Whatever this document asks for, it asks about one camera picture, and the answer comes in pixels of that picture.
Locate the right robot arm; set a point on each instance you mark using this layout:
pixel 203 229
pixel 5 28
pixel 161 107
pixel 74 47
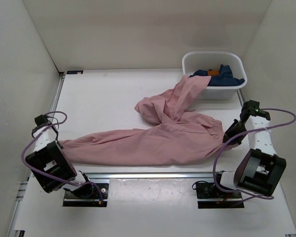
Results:
pixel 260 170

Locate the aluminium table frame rail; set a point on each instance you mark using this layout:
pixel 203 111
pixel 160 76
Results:
pixel 104 100

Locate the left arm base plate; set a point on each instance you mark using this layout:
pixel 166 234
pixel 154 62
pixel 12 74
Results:
pixel 87 197

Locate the white plastic basket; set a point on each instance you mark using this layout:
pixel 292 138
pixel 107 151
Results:
pixel 205 60

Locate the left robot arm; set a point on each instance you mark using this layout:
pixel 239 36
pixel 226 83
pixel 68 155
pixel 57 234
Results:
pixel 48 157

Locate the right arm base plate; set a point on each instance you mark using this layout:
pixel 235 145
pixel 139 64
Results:
pixel 210 197

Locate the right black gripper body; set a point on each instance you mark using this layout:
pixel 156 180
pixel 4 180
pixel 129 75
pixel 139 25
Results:
pixel 237 128

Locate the blue folded jeans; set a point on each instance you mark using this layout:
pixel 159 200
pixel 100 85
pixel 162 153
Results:
pixel 222 77

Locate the pink trousers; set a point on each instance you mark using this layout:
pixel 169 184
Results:
pixel 177 136

